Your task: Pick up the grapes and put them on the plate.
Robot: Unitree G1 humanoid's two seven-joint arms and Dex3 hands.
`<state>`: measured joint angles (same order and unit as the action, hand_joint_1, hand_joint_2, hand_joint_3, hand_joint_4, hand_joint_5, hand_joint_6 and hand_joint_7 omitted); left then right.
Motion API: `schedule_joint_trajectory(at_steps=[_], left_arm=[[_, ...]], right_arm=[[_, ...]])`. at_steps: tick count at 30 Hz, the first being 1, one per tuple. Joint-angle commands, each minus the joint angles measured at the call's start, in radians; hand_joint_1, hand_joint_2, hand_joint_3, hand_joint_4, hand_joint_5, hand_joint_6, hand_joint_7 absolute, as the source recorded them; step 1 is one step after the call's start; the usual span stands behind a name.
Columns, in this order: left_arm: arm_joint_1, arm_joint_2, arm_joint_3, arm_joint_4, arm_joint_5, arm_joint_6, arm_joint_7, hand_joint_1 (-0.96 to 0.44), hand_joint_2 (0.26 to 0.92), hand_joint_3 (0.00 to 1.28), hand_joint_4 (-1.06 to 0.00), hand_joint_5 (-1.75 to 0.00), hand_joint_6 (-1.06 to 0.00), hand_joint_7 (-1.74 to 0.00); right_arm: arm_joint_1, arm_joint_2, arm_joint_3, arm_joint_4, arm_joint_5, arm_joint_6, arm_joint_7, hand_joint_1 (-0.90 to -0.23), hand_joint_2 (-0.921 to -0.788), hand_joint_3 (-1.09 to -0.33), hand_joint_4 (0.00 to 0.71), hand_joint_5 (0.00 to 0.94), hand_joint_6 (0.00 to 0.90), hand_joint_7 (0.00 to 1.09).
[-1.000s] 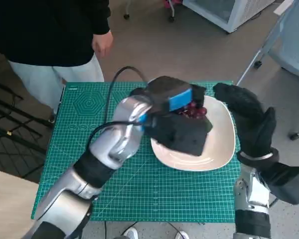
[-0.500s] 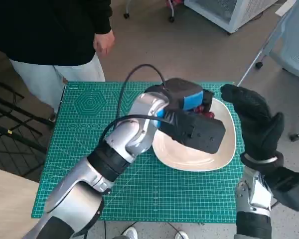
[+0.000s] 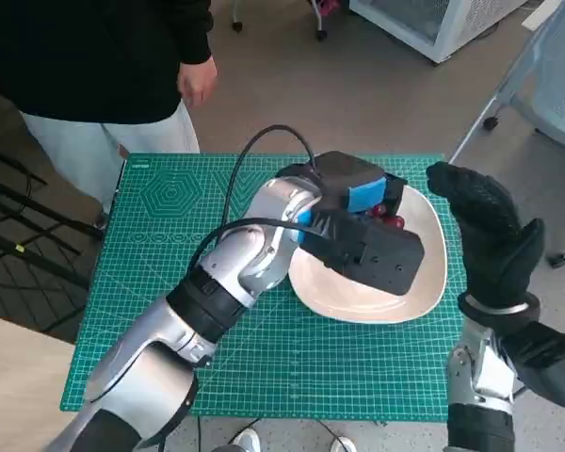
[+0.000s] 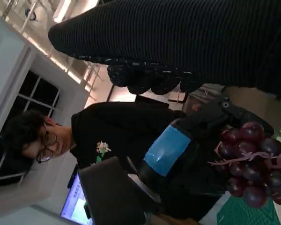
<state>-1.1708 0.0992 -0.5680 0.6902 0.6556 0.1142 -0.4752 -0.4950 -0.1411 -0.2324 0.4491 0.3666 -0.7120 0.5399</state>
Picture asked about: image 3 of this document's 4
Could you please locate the black left robot hand, blue tape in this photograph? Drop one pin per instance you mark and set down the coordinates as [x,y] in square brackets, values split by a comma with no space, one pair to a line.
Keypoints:
[343,179]

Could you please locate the person's hand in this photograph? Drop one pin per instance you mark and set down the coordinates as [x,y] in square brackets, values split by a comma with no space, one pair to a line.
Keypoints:
[198,80]

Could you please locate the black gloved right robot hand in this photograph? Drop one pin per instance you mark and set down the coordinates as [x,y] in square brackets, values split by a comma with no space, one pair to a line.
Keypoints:
[494,245]

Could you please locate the red toy grape bunch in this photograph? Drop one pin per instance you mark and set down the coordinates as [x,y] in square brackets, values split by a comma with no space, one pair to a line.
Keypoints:
[393,221]

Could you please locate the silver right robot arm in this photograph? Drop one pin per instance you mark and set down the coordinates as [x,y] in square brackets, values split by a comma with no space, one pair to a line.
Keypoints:
[489,376]

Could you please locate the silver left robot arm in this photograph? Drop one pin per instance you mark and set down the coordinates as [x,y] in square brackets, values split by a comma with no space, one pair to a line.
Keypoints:
[245,263]

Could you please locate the white square plate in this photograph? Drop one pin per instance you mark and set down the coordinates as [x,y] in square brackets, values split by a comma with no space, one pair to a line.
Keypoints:
[358,303]

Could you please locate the rolling chair with casters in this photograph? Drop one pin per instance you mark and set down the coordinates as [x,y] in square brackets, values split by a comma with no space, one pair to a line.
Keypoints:
[237,26]

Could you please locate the person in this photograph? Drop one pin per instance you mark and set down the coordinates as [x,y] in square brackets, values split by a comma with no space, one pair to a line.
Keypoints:
[85,61]

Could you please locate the pink object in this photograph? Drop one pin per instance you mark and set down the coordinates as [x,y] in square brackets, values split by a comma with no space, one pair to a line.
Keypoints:
[327,6]

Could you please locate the pale blue mesh chair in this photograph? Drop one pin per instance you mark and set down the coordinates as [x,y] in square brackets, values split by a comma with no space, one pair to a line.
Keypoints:
[555,94]

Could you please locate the white perforated cabinet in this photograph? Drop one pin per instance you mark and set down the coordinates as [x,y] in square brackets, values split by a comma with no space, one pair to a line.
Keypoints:
[452,28]

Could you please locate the green cutting mat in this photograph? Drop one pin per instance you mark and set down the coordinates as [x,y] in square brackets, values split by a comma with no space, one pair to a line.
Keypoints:
[311,367]

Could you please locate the white flat panel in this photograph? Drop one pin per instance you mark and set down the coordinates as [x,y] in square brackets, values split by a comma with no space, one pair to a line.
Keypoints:
[540,17]

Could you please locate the white shoe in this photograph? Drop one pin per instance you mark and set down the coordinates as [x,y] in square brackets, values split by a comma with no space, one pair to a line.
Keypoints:
[343,445]
[247,441]

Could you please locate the light wooden board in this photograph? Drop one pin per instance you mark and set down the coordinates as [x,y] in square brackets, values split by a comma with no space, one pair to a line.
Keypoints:
[19,386]

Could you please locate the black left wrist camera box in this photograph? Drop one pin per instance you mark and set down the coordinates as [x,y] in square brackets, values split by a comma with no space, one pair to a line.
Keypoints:
[376,254]

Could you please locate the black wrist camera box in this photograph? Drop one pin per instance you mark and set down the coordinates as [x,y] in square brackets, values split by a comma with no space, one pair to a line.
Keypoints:
[555,367]
[376,254]

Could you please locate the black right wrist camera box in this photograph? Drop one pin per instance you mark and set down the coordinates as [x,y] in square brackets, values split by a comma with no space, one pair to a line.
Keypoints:
[555,367]

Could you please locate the black metal frame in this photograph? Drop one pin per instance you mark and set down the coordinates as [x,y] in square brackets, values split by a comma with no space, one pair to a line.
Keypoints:
[28,226]

